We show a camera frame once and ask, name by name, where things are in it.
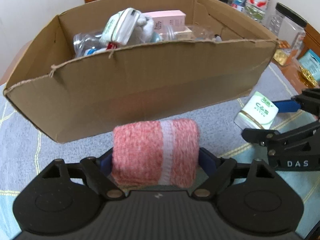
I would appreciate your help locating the pink carton box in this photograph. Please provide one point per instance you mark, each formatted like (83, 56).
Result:
(173, 18)

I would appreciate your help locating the glass bottle gold beads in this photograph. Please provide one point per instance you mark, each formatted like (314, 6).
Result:
(112, 46)

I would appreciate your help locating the brown cardboard box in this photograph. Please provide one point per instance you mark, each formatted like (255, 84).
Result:
(70, 98)

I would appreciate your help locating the black lid clear container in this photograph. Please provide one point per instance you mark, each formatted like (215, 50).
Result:
(289, 27)

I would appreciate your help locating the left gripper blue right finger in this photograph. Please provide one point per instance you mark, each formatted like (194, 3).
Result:
(208, 162)

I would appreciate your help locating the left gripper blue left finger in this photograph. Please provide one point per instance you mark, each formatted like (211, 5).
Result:
(105, 162)

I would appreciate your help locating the cream printed carton box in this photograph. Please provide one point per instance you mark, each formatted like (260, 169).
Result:
(185, 34)

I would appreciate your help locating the clear plastic jar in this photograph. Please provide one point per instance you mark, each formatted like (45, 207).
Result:
(87, 43)

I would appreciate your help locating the light blue round toy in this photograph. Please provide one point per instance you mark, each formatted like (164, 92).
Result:
(156, 37)

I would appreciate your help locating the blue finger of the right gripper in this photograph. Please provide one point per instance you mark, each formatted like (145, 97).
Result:
(287, 106)

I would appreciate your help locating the blue grey checked cloth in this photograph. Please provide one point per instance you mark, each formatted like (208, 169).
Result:
(25, 152)

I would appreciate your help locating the pink knitted sock roll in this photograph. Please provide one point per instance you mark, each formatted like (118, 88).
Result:
(156, 153)

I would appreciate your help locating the grey cat plush toy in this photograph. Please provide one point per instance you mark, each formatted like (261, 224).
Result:
(143, 31)

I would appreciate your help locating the green white tissue pack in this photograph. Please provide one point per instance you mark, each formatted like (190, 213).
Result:
(120, 27)

